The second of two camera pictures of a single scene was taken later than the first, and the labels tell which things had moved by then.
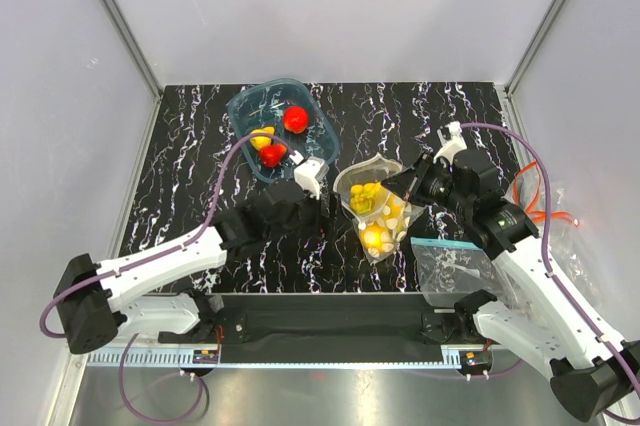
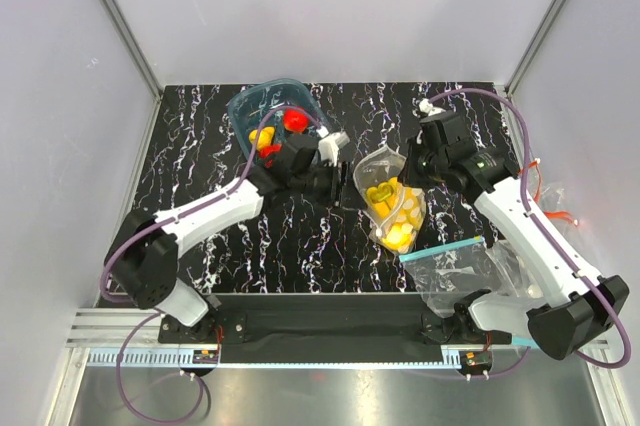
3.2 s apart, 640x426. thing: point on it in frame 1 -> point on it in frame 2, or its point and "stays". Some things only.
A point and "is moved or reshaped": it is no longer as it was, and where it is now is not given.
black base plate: x=325 y=322 stays
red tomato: x=295 y=119 stays
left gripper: x=318 y=212 -> x=332 y=194
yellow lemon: x=377 y=239 -> x=398 y=237
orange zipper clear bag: x=529 y=193 stays
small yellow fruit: x=261 y=141 stays
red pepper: x=272 y=155 stays
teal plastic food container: x=295 y=115 stays
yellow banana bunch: x=362 y=195 -> x=381 y=197
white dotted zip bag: x=382 y=215 is moved or reshaped
